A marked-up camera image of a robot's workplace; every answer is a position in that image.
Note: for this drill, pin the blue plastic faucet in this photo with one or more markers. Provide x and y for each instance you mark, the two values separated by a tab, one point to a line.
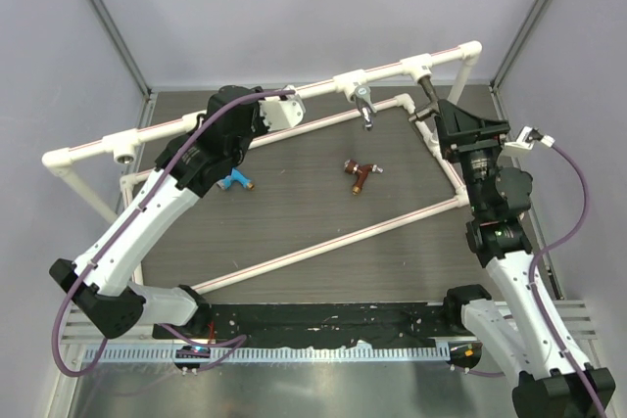
235	176

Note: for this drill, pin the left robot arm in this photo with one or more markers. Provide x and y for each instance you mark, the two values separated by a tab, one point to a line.
99	281

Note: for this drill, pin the red-brown faucet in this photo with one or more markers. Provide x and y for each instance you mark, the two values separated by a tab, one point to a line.
361	172

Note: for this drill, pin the white PVC pipe frame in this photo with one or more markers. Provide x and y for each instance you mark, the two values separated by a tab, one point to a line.
326	103

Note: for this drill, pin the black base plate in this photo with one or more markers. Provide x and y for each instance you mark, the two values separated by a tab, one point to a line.
331	325

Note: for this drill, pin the dark bronze faucet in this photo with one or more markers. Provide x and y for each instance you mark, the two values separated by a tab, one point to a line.
431	108

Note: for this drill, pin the chrome faucet on frame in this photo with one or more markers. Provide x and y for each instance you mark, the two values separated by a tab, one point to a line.
361	97

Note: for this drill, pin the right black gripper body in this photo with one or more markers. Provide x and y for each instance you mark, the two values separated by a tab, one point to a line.
477	158

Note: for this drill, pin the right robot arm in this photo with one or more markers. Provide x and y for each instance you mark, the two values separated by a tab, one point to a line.
549	375

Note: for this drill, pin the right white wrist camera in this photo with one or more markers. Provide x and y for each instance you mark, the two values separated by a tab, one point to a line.
525	141

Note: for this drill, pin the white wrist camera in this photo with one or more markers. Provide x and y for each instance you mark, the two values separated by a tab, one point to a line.
525	141
279	114

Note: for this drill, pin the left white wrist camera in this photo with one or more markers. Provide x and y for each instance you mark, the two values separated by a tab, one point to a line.
279	114

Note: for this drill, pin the slotted cable duct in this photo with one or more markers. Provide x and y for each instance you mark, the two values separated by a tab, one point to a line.
177	353

